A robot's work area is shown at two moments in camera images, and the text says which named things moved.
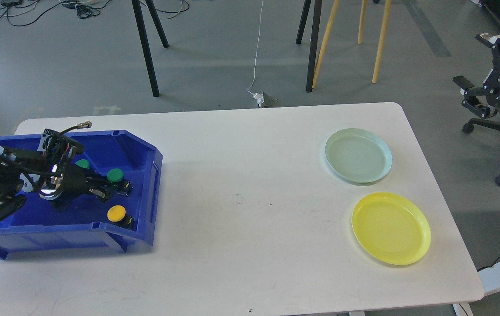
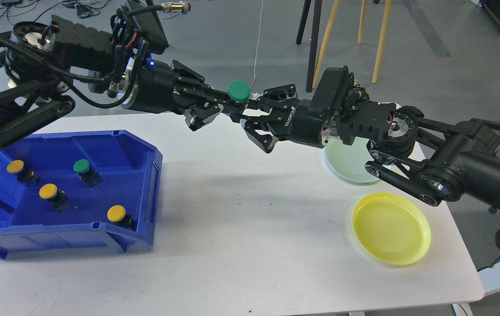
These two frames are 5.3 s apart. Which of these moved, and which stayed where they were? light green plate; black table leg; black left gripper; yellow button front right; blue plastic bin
Moved: black left gripper
Stayed: blue plastic bin; black table leg; light green plate; yellow button front right
